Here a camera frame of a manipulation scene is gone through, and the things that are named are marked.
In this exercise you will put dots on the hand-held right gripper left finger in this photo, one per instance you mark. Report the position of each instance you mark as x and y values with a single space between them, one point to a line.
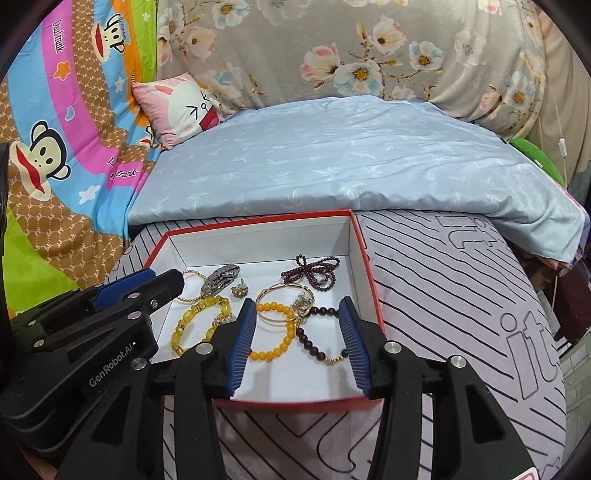
242 350

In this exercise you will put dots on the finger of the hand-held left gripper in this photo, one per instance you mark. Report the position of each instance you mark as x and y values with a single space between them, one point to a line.
122 286
120 341

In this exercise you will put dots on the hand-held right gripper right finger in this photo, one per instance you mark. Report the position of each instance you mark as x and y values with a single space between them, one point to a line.
355 350

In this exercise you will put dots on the rose gold bangle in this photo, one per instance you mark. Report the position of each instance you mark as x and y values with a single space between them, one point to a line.
268 290

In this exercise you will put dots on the red cardboard box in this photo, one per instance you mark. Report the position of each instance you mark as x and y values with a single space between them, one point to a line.
277 240

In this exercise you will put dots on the cartoon monkey blanket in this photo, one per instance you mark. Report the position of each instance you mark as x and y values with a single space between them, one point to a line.
64 161

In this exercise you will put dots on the pink rabbit pillow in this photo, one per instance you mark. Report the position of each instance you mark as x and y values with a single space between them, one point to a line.
180 110

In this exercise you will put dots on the light blue pillow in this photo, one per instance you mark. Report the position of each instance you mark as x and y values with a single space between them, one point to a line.
346 161

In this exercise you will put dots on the dark wooden furniture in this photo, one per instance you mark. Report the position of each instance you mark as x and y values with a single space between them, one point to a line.
572 300

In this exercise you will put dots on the green plush cushion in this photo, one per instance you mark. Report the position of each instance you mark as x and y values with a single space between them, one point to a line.
538 154

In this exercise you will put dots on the grey floral blanket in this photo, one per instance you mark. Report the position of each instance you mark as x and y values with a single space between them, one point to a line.
323 50

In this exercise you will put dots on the beige curtain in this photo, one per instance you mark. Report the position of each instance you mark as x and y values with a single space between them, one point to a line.
565 92

